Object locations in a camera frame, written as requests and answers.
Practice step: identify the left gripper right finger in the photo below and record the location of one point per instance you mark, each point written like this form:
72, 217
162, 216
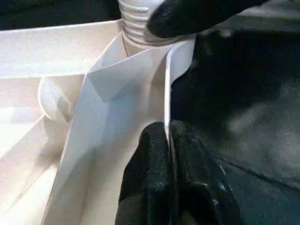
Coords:
199, 187

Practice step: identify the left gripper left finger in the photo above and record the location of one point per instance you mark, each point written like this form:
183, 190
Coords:
147, 182

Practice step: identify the black mat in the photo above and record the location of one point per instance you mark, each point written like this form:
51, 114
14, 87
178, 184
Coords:
246, 105

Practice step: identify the white plastic table top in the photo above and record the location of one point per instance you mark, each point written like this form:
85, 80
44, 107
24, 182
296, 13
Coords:
58, 117

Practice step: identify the white plastic table leg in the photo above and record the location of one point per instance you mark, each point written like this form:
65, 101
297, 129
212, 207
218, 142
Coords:
134, 23

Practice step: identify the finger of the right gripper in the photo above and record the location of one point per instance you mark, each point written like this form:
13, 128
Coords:
187, 18

